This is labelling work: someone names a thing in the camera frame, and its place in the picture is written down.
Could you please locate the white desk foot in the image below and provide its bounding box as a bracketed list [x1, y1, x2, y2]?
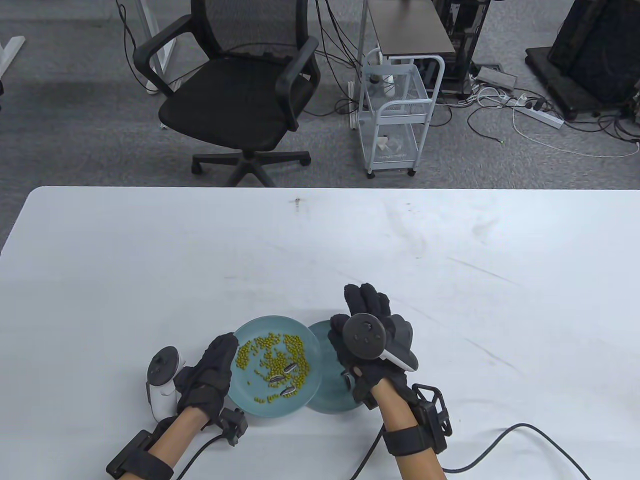
[0, 36, 26, 81]

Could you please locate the teal plate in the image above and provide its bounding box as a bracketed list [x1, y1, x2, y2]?
[227, 315, 323, 418]
[305, 320, 368, 415]

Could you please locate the white rolling cart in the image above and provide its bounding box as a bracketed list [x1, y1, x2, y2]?
[356, 48, 446, 179]

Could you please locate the person's left hand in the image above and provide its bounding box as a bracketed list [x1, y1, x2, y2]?
[174, 332, 240, 428]

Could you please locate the bundle of black cables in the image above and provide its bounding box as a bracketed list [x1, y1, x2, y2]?
[314, 0, 368, 118]

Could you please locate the small white power strip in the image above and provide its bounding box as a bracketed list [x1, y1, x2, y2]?
[347, 80, 360, 132]

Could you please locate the white floor cable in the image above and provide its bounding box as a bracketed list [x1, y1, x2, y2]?
[512, 105, 640, 160]

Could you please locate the grey adapter box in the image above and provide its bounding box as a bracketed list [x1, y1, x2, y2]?
[474, 66, 518, 91]

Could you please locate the long white power strip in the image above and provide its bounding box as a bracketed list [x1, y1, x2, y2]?
[509, 97, 566, 130]

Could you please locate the black office chair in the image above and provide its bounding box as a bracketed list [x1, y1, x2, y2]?
[132, 0, 322, 188]

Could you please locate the grey white handheld controller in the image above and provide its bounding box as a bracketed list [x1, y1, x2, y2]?
[342, 312, 418, 372]
[145, 346, 187, 422]

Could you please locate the black forearm pack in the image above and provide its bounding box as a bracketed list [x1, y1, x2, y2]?
[412, 383, 453, 455]
[105, 431, 151, 480]

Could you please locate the white desk leg frame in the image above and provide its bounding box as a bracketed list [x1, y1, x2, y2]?
[134, 0, 180, 96]

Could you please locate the person's left forearm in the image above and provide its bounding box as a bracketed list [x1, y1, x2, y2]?
[145, 405, 208, 473]

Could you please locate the brown top side table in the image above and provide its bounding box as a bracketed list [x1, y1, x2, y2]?
[357, 0, 457, 65]

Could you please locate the group of sunflower seeds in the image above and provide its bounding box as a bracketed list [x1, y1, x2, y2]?
[269, 364, 301, 397]

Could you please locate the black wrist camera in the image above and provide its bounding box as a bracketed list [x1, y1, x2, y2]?
[352, 387, 383, 412]
[217, 407, 249, 447]

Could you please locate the pile of green beans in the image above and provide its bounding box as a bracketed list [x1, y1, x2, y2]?
[234, 332, 312, 405]

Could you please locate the black stand base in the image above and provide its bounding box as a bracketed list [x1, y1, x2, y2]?
[525, 46, 640, 121]

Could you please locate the thin black camera cable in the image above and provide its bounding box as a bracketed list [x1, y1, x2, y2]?
[175, 434, 223, 480]
[350, 430, 387, 480]

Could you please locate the person's right hand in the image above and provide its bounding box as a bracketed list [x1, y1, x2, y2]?
[328, 282, 418, 404]

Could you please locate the thick black cable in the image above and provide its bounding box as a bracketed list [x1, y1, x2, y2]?
[442, 422, 591, 480]

